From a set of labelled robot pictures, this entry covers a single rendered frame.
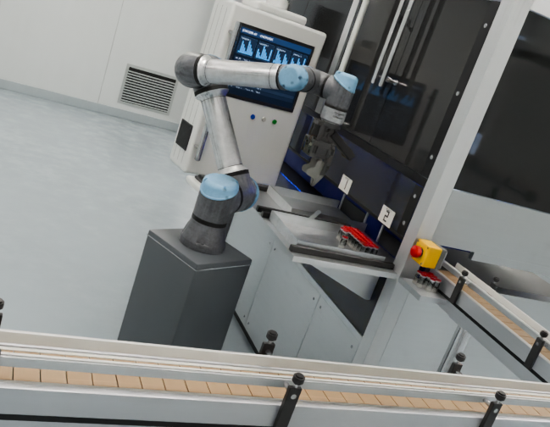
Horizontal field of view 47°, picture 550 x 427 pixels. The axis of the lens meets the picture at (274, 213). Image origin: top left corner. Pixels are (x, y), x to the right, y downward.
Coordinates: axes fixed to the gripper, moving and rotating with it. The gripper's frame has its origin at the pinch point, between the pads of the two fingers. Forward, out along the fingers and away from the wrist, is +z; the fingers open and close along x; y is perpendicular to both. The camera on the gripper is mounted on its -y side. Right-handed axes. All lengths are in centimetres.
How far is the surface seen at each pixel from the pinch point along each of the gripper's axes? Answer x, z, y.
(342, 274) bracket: 2.5, 28.7, -21.0
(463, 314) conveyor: 35, 22, -46
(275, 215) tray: -16.2, 18.6, 1.7
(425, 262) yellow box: 21.6, 11.8, -35.5
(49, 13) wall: -544, 21, 62
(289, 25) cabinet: -90, -43, -11
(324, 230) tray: -19.5, 21.3, -20.9
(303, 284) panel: -44, 55, -36
